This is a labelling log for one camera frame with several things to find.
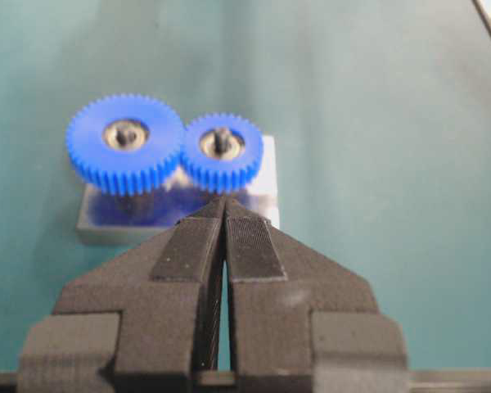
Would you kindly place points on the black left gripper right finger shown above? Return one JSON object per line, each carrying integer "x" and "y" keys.
{"x": 302, "y": 322}

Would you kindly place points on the large blue gear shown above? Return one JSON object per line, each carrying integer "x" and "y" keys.
{"x": 125, "y": 173}

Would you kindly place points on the metal base plate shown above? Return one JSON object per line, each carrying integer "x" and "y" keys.
{"x": 110, "y": 220}

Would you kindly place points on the small blue gear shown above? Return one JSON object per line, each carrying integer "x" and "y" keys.
{"x": 216, "y": 174}

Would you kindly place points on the steel shaft on plate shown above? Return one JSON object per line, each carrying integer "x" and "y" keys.
{"x": 221, "y": 139}

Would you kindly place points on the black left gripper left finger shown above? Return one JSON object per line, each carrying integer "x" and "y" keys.
{"x": 142, "y": 322}

